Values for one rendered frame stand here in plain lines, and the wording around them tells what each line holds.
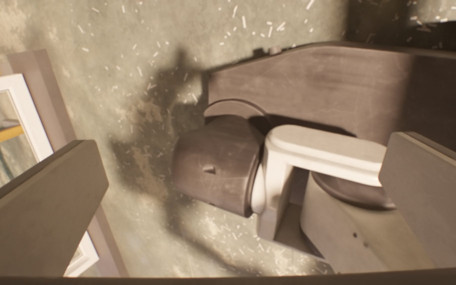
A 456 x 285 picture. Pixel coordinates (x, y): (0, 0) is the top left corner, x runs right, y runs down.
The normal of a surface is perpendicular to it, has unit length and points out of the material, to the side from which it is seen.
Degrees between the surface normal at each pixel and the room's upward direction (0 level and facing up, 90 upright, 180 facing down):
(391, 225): 90
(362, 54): 0
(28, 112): 82
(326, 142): 90
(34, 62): 0
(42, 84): 0
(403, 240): 90
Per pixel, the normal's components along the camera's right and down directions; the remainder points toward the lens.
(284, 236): 0.03, -0.88
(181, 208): -0.44, 0.40
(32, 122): 0.82, 0.16
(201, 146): -0.29, -0.52
